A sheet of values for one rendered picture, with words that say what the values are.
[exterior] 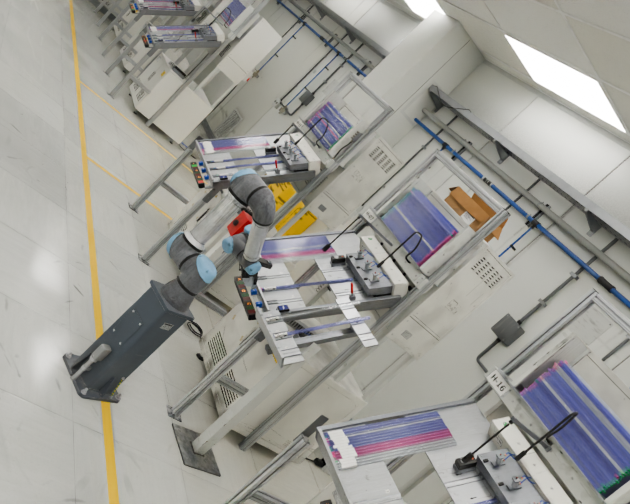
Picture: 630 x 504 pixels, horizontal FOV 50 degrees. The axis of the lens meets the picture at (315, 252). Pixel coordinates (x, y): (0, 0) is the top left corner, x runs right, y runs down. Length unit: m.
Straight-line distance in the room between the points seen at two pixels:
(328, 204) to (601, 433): 2.75
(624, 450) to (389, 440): 0.84
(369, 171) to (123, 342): 2.41
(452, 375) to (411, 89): 2.95
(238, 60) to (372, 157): 3.27
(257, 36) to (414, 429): 5.60
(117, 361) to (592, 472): 1.94
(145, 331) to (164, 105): 4.95
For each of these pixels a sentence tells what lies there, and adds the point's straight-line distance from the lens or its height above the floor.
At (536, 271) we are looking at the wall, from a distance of 5.10.
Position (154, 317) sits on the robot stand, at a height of 0.47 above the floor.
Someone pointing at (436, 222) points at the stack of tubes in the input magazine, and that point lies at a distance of 3.60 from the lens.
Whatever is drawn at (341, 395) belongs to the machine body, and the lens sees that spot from 3.84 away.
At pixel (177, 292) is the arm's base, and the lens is 2.95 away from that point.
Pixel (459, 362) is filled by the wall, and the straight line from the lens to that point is 5.02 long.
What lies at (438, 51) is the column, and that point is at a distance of 6.72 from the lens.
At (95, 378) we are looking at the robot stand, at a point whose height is 0.08.
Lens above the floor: 1.63
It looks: 10 degrees down
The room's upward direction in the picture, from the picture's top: 47 degrees clockwise
